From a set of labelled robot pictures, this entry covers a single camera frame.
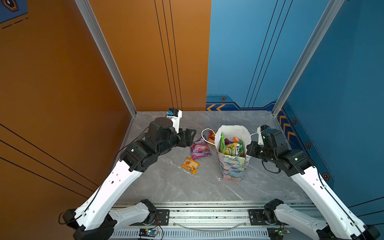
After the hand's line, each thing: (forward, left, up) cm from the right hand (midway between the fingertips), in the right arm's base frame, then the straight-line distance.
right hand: (244, 146), depth 72 cm
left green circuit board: (-32, +47, -25) cm, 62 cm away
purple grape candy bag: (+12, +5, -13) cm, 18 cm away
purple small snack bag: (+11, +21, -20) cm, 32 cm away
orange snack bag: (+10, +1, -9) cm, 14 cm away
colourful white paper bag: (-7, +5, -8) cm, 12 cm away
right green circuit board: (-32, -14, -26) cm, 44 cm away
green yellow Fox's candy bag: (+1, +3, -5) cm, 6 cm away
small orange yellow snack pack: (+1, +27, -22) cm, 35 cm away
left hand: (+1, +25, +13) cm, 28 cm away
